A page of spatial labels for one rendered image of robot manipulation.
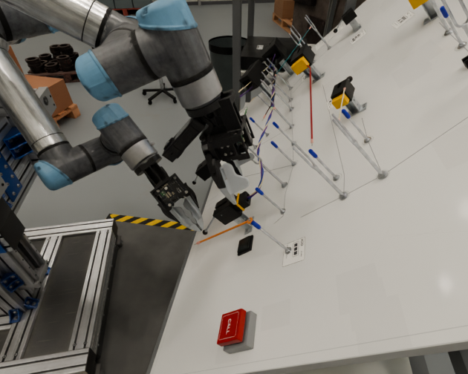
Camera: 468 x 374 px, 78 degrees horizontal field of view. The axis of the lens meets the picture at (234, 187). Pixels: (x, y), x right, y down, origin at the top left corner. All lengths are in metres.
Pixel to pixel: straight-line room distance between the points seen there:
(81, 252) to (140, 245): 0.38
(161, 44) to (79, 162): 0.40
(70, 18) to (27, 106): 0.27
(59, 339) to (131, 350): 0.34
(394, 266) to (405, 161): 0.18
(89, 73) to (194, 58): 0.15
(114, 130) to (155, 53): 0.29
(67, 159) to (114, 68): 0.34
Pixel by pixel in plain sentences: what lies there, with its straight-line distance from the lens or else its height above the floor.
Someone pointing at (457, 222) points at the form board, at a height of 1.32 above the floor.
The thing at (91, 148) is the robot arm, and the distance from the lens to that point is 0.79.
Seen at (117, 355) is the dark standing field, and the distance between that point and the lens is 1.76.
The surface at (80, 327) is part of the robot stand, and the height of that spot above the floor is 0.23.
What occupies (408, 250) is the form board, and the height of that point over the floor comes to 1.28.
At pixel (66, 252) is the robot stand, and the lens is 1.93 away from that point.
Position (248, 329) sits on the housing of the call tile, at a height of 1.10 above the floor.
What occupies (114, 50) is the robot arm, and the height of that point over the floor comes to 1.45.
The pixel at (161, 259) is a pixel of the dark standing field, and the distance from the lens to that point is 1.97.
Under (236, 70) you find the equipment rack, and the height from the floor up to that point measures 1.08.
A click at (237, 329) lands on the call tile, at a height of 1.11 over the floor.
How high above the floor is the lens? 1.58
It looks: 42 degrees down
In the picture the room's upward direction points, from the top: straight up
